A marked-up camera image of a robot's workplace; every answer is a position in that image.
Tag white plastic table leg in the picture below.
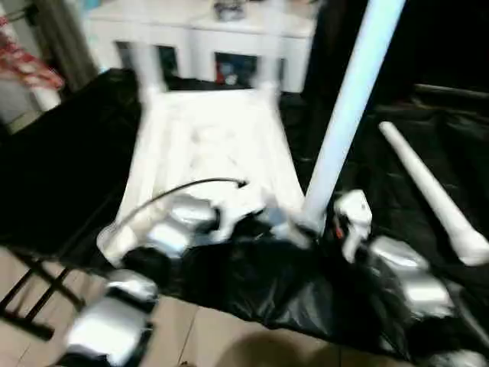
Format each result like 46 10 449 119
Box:
258 0 284 97
300 0 406 231
125 36 162 97
377 121 489 268

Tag dark patterned object on cabinet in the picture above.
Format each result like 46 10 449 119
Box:
213 0 246 21

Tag black metal frame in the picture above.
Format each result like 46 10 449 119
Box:
413 83 489 103

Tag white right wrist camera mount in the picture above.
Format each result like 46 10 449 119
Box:
333 189 374 264

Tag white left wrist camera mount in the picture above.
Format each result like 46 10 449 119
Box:
212 187 269 242

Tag black work surface mat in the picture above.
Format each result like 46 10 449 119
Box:
0 67 489 362

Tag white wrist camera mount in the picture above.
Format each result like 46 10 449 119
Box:
212 187 269 242
333 189 374 264

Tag grey curtain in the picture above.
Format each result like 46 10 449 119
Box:
34 0 101 89

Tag white glass door cabinet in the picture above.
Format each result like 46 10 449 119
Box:
86 0 317 93

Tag red clothes hangers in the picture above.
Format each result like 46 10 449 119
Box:
0 17 65 89

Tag black left wrist camera cable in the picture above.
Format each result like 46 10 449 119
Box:
113 177 250 231

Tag white plastic table top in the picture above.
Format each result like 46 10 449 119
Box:
96 85 319 265

